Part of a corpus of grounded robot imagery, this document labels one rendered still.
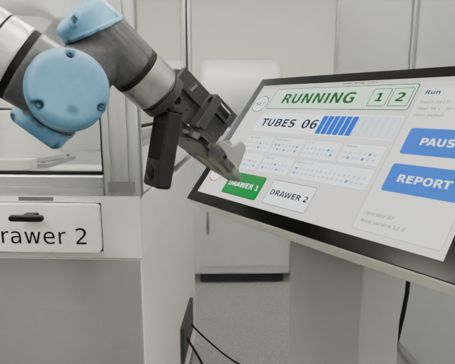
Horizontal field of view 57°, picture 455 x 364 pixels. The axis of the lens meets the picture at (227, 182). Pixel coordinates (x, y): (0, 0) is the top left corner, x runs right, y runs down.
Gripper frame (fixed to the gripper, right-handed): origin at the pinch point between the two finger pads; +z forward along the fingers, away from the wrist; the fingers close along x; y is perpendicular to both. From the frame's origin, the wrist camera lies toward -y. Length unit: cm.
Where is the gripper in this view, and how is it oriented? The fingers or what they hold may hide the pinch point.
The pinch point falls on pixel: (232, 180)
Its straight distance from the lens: 72.6
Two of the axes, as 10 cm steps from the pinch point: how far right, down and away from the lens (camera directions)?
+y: 5.1, -8.2, 2.5
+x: -6.1, -1.4, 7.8
